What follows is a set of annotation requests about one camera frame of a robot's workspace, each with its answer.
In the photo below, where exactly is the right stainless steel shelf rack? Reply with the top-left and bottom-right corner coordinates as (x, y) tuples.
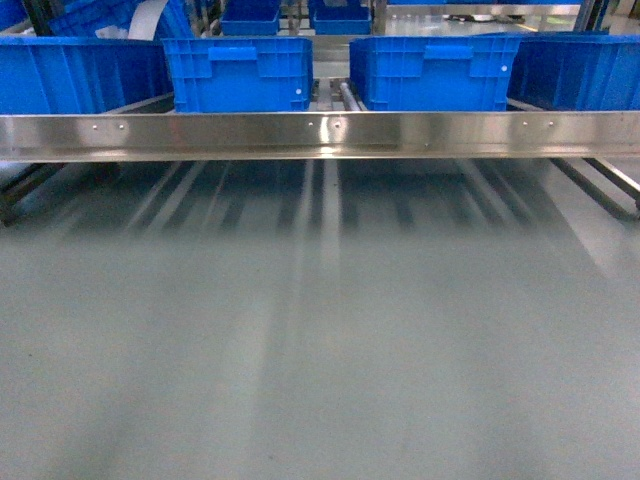
(1, 78), (639, 224)

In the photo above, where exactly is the blue crate front left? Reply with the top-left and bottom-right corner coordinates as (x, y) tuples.
(163, 37), (314, 113)

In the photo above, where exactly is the blue crate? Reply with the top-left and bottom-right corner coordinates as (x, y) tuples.
(163, 37), (314, 113)
(507, 32), (639, 111)
(349, 33), (522, 112)

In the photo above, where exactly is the blue crate front right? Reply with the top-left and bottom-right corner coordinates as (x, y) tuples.
(349, 33), (522, 112)

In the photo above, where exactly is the far small blue bin right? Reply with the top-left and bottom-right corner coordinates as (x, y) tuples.
(309, 1), (372, 35)

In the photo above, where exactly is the small blue bin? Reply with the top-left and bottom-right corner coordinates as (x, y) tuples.
(309, 1), (372, 35)
(221, 0), (280, 36)

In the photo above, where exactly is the far small blue bin left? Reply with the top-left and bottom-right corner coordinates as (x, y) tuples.
(221, 0), (280, 36)

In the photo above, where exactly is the white curved sheet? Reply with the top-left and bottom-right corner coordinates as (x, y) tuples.
(128, 0), (168, 41)

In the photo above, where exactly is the blue crate far right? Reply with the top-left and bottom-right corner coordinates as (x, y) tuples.
(507, 32), (639, 111)

